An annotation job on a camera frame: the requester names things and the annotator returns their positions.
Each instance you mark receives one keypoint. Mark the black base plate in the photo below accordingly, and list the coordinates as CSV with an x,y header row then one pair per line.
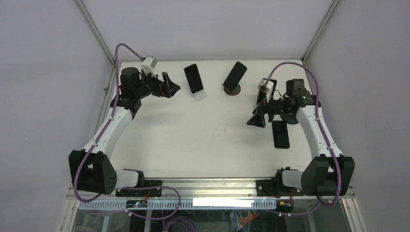
x,y
273,188
155,192

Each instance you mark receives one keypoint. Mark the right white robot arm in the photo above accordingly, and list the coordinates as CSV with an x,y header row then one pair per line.
x,y
329,173

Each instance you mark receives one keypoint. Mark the silver phone stand left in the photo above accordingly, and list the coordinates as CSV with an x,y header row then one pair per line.
x,y
199,95

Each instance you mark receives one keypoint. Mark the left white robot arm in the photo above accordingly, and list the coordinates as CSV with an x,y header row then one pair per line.
x,y
90,167

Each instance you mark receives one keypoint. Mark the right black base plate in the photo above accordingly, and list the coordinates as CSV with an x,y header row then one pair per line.
x,y
273,188

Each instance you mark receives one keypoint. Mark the black phone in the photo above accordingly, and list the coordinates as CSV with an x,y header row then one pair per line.
x,y
280,135
193,78
235,75
269,88

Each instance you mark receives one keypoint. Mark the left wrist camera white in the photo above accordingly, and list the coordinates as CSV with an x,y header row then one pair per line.
x,y
148,65

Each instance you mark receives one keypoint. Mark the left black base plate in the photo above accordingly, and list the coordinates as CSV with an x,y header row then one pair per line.
x,y
155,192

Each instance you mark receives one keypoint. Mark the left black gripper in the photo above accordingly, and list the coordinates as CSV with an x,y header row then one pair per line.
x,y
168,88

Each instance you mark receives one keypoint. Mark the black round-base clamp stand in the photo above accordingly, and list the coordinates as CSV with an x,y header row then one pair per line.
x,y
289,119

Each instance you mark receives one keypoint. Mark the black stand wooden base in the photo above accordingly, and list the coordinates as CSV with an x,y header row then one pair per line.
x,y
234,92

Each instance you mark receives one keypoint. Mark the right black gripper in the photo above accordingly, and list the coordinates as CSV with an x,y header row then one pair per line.
x,y
257,119

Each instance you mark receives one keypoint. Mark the white slotted cable duct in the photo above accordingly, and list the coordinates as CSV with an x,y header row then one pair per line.
x,y
187,204

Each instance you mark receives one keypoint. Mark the aluminium mounting rail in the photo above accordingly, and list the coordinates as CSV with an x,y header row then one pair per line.
x,y
189,188

